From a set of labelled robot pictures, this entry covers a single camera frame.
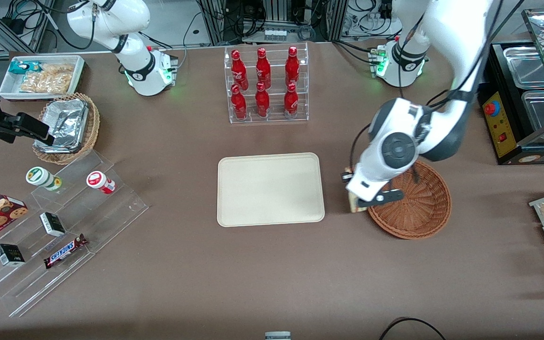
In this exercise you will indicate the triangular sandwich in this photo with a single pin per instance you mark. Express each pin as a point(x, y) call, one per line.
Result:
point(354, 204)

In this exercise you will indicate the green lid white cup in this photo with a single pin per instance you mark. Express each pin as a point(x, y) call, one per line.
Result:
point(40, 177)

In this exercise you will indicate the small grey device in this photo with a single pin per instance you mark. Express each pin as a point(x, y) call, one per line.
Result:
point(277, 335)

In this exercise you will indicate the cream rectangular tray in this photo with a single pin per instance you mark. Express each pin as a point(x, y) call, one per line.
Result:
point(269, 189)

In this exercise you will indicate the clear acrylic bottle rack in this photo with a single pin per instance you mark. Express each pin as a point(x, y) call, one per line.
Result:
point(274, 120)

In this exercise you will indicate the clear acrylic stepped shelf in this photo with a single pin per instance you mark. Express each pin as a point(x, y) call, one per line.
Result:
point(106, 217)

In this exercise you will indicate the red cola bottle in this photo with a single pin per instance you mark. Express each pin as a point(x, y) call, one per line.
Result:
point(239, 105)
point(291, 102)
point(262, 103)
point(239, 71)
point(263, 70)
point(292, 67)

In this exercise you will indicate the light tan wicker basket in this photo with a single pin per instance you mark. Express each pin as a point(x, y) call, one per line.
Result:
point(93, 127)

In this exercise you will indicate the white rectangular bin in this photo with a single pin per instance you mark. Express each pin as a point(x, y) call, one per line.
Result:
point(10, 92)

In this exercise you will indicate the round brown wicker basket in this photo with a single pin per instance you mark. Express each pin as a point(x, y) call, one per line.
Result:
point(423, 212)

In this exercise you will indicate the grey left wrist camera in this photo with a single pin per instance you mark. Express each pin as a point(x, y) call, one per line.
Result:
point(380, 198)

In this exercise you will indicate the red lid white cup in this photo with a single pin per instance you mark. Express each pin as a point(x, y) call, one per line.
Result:
point(98, 181)

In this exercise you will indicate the clear bag of crackers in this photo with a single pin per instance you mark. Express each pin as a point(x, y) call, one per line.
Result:
point(50, 79)

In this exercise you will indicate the small black box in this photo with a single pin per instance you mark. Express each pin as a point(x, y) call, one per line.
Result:
point(10, 255)
point(52, 224)

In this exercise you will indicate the black food warmer yellow panel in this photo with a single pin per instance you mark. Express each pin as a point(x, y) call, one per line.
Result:
point(501, 127)

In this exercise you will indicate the aluminium foil container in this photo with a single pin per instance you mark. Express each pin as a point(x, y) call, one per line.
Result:
point(66, 123)

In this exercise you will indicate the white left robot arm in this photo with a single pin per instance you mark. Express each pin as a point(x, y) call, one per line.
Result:
point(446, 47)

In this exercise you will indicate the Snickers chocolate bar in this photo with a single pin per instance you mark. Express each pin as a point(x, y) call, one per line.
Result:
point(64, 251)

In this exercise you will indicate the aluminium frame post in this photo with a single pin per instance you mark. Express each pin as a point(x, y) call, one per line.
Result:
point(213, 21)

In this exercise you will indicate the teal snack packet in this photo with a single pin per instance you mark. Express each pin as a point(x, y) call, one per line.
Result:
point(21, 67)

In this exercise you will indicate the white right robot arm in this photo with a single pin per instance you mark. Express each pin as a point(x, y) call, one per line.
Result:
point(135, 71)

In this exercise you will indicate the white power strip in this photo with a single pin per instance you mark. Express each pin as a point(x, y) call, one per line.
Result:
point(276, 35)

